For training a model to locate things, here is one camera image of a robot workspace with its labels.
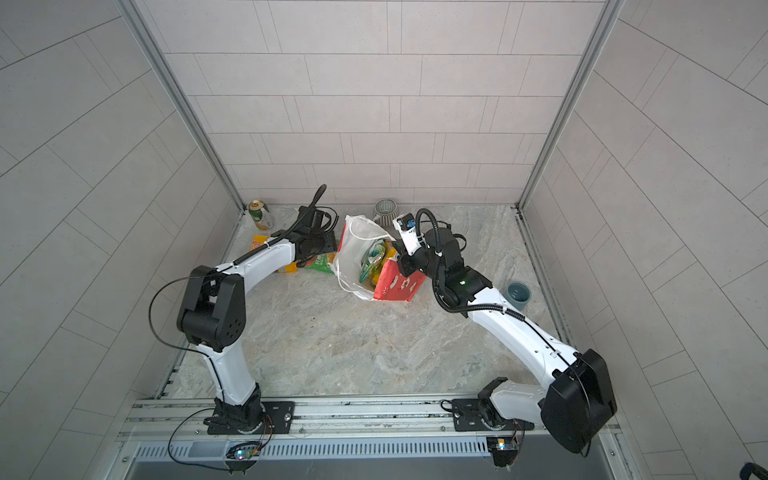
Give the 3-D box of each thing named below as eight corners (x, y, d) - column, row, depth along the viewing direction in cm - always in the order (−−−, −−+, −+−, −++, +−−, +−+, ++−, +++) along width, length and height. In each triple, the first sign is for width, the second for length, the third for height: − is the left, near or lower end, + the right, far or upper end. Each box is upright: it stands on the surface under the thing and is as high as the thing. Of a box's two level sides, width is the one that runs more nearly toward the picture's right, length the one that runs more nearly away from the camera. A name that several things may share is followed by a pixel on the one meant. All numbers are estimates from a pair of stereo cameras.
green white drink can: (258, 231, 109) (248, 212, 101) (258, 220, 113) (248, 201, 105) (270, 229, 110) (261, 210, 102) (270, 218, 114) (261, 199, 106)
